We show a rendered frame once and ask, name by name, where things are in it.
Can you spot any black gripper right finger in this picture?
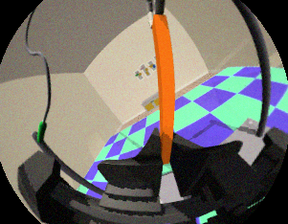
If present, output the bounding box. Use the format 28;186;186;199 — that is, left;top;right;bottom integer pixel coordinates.
169;132;243;197

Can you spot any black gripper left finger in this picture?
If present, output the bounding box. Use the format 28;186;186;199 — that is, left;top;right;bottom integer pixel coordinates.
97;127;164;196

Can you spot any orange handle with black ring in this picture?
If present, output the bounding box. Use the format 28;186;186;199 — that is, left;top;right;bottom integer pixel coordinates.
145;0;175;165

